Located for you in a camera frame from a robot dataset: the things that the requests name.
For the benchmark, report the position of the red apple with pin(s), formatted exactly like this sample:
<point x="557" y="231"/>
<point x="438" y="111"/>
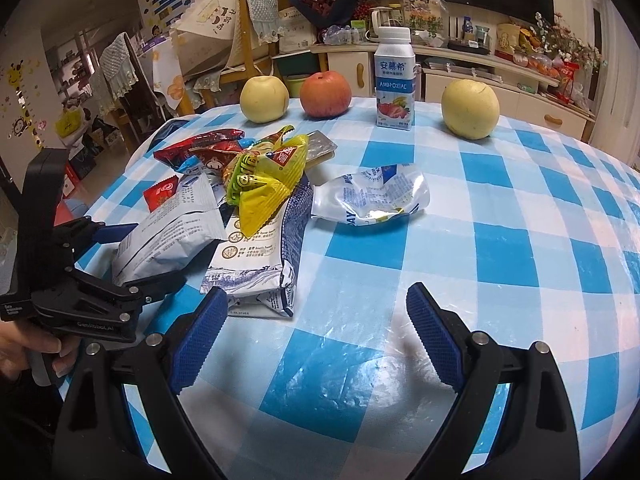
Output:
<point x="325" y="95"/>

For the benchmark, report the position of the table with printed cloth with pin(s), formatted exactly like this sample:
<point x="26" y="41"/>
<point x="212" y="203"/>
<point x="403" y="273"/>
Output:
<point x="170" y="85"/>

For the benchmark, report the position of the red snack wrapper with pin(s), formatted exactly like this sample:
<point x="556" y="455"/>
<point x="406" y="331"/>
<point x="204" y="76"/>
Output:
<point x="195" y="142"/>

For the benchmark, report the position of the giraffe wall sticker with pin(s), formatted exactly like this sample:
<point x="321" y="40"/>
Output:
<point x="17" y="95"/>

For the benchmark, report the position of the crumpled white blue pouch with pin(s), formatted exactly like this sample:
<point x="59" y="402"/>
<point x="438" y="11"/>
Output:
<point x="370" y="195"/>

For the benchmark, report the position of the cream low cabinet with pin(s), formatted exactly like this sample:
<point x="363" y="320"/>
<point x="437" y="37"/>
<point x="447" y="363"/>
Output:
<point x="505" y="80"/>

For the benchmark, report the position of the clear printed plastic bag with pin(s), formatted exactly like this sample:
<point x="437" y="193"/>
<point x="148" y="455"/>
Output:
<point x="425" y="17"/>

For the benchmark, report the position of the white blue yogurt bottle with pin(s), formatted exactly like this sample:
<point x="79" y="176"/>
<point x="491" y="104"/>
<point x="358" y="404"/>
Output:
<point x="395" y="85"/>

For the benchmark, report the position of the yellow snack wrapper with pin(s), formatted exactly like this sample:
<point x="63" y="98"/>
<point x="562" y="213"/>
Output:
<point x="265" y="185"/>

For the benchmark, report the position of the blue white checkered tablecloth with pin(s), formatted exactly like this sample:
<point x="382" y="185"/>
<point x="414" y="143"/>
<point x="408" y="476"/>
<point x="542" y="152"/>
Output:
<point x="450" y="240"/>

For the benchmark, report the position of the dark blue flower bouquet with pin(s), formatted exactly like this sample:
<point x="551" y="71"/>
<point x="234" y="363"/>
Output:
<point x="325" y="0"/>

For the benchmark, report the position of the small red sachet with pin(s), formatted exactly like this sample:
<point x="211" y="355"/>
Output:
<point x="161" y="195"/>

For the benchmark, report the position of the white printed chip bag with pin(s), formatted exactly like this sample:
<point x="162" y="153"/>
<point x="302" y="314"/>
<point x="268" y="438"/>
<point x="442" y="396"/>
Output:
<point x="165" y="232"/>

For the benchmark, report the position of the white blue paper bag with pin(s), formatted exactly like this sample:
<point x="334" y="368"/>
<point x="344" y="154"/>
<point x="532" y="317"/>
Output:
<point x="260" y="265"/>

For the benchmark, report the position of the person's left hand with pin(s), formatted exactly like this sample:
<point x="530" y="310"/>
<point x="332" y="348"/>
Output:
<point x="30" y="342"/>

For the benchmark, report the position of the yellow apple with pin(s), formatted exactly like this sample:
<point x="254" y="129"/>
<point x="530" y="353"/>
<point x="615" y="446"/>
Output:
<point x="263" y="100"/>
<point x="470" y="110"/>

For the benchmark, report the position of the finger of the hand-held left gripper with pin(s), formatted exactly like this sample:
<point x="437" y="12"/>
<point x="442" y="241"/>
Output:
<point x="150" y="285"/>
<point x="117" y="230"/>

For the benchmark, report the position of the embroidered cream cloth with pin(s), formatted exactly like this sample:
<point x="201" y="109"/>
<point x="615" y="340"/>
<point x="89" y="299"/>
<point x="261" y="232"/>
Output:
<point x="207" y="25"/>

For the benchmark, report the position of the dark chair with crochet cover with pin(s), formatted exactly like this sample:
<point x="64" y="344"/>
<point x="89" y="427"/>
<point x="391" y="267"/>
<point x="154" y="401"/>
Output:
<point x="120" y="70"/>

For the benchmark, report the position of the artificial flower arrangement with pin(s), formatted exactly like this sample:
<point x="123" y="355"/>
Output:
<point x="570" y="40"/>

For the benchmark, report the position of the silver foil wrapper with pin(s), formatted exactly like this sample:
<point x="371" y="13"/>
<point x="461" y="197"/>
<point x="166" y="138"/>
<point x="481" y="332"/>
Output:
<point x="320" y="147"/>

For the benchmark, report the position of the white kettle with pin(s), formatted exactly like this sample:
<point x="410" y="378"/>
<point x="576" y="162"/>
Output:
<point x="382" y="22"/>

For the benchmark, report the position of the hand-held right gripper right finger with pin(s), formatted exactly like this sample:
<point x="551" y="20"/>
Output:
<point x="435" y="342"/>

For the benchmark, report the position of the yellow bag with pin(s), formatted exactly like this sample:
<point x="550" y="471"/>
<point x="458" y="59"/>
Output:
<point x="69" y="122"/>

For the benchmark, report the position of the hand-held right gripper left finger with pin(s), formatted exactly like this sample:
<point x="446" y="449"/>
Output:
<point x="200" y="342"/>

